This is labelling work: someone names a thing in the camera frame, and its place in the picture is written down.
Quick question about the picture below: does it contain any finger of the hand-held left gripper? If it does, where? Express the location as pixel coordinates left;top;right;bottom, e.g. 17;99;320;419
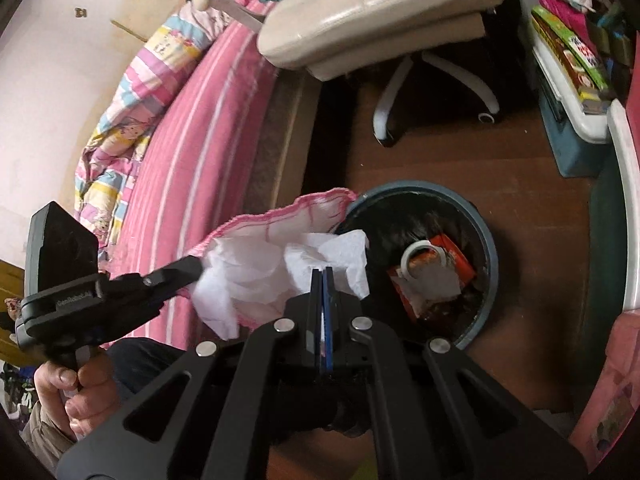
105;255;203;307

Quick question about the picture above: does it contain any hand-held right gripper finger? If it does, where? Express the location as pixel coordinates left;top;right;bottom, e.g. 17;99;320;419
325;269;588;480
57;269;326;480

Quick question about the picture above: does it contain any white tissue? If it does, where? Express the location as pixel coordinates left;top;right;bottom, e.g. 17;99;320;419
407;262;462;307
192;230;371;340

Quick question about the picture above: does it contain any small red snack wrapper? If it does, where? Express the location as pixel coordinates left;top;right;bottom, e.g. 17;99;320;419
389;267;426;322

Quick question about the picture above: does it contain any white tape roll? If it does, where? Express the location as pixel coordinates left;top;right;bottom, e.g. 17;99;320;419
400;241;448;283

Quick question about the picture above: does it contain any white cloth with pink trim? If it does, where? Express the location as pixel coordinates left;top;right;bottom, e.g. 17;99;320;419
187;187;358;341

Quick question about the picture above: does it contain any large red snack wrapper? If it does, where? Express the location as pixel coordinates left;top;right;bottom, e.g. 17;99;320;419
425;234;476;291

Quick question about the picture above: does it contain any dark round trash bin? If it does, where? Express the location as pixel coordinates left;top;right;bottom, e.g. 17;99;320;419
332;182;500;351

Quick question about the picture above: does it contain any person's left hand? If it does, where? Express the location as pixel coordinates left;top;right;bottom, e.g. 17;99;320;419
36;352;117;437

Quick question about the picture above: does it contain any person's dark pants leg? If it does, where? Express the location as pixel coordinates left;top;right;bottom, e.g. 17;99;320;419
105;337;201;396

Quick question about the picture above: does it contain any pink striped bed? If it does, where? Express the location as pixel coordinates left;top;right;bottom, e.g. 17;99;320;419
107;0;321;351

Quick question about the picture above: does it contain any cartoon print quilt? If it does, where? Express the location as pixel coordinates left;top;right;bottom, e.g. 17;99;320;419
74;0;281;261

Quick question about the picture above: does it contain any pink box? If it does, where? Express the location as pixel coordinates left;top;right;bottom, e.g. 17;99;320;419
570;310;640;472

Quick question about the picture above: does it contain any blue storage box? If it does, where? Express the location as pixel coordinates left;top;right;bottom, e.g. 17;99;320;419
540;90;612;179

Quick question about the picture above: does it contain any cream office chair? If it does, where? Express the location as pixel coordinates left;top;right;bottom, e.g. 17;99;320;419
192;0;506;147

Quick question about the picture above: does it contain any white shelf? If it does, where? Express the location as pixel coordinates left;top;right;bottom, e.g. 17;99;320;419
530;35;640;312

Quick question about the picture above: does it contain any stack of colourful books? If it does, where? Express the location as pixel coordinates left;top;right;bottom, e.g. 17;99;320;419
531;0;617;102

